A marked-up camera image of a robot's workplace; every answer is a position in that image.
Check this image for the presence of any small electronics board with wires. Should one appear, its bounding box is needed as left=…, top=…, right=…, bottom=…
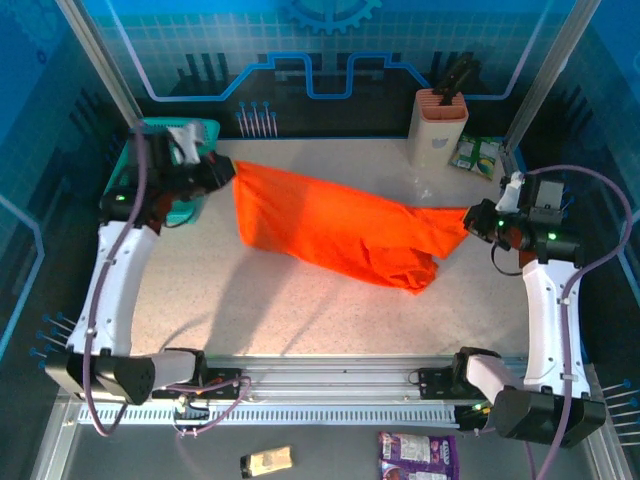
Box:
left=172, top=393, right=211, bottom=435
left=457, top=399, right=501, bottom=434

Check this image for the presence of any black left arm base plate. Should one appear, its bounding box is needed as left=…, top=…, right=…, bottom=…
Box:
left=151, top=368, right=243, bottom=401

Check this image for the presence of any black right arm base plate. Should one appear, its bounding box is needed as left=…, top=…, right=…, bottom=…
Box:
left=417, top=367, right=501, bottom=401

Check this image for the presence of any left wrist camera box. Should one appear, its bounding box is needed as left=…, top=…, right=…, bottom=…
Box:
left=166, top=119, right=209, bottom=165

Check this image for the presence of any black knife handle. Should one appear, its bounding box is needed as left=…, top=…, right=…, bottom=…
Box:
left=432, top=51, right=474, bottom=104
left=444, top=58, right=483, bottom=107

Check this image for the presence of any green snack packet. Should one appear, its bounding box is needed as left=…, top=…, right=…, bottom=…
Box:
left=449, top=133, right=503, bottom=182

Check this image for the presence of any aluminium frame post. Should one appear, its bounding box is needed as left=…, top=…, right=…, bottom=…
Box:
left=54, top=0, right=146, bottom=131
left=504, top=0, right=601, bottom=151

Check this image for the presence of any aluminium rail frame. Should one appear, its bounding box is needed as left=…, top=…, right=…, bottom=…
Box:
left=29, top=355, right=636, bottom=480

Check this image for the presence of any orange t-shirt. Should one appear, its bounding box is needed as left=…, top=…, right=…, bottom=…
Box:
left=232, top=159, right=474, bottom=296

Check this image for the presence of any purple snack packet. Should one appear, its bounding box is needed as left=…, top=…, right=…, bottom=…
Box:
left=378, top=432, right=460, bottom=480

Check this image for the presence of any white slotted cable duct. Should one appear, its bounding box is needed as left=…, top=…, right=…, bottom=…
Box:
left=78, top=403, right=461, bottom=429

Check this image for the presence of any teal plastic basket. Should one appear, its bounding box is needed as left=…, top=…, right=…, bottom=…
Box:
left=102, top=117, right=221, bottom=226

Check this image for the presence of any cream knife block pink top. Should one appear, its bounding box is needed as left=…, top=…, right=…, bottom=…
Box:
left=406, top=88, right=470, bottom=171

